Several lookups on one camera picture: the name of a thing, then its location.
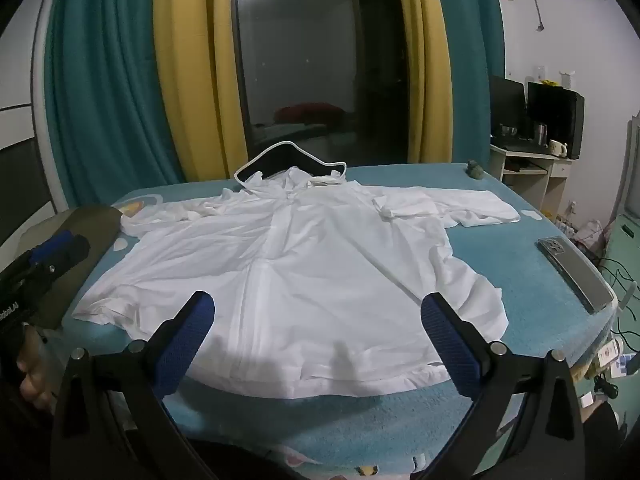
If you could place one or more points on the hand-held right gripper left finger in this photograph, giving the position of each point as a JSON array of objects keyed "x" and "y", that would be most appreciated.
[{"x": 192, "y": 340}]

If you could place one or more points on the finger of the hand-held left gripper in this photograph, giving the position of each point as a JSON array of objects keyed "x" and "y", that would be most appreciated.
[{"x": 60, "y": 252}]

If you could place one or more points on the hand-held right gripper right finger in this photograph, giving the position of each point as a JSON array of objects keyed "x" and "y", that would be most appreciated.
[{"x": 450, "y": 345}]

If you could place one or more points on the white jacket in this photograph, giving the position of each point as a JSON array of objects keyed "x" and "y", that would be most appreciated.
[{"x": 300, "y": 270}]

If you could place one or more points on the white clothes hanger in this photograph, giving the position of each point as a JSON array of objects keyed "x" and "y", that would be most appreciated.
[{"x": 280, "y": 152}]

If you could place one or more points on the person's left hand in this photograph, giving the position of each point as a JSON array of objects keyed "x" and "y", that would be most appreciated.
[{"x": 32, "y": 380}]

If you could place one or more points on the olive green pillow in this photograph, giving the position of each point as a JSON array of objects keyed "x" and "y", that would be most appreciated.
[{"x": 95, "y": 230}]

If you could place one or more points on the blue dinosaur print blanket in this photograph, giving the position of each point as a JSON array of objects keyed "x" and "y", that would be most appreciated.
[{"x": 360, "y": 425}]

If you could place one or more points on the phone in clear case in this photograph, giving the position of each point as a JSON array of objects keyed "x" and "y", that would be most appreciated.
[{"x": 575, "y": 275}]

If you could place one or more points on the teal curtain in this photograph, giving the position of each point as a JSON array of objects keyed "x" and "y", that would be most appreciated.
[
  {"x": 475, "y": 60},
  {"x": 110, "y": 85}
]

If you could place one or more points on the small green toy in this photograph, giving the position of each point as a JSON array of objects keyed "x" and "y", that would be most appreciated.
[{"x": 475, "y": 170}]

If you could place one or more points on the beige computer desk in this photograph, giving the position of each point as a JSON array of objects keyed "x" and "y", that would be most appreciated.
[{"x": 537, "y": 180}]

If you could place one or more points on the white mug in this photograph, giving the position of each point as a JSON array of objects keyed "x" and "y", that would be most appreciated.
[{"x": 556, "y": 149}]

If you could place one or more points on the metal kettle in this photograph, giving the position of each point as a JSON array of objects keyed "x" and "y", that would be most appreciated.
[{"x": 540, "y": 133}]

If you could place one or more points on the yellow curtain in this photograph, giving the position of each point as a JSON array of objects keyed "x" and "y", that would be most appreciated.
[
  {"x": 200, "y": 70},
  {"x": 422, "y": 60}
]

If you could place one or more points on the slim black monitor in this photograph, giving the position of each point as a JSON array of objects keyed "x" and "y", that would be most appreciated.
[{"x": 506, "y": 102}]

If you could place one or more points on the large black monitor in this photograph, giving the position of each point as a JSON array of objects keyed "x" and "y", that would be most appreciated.
[{"x": 557, "y": 115}]

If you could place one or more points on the dark glass balcony door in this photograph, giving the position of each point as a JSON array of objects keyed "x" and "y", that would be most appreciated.
[{"x": 310, "y": 60}]

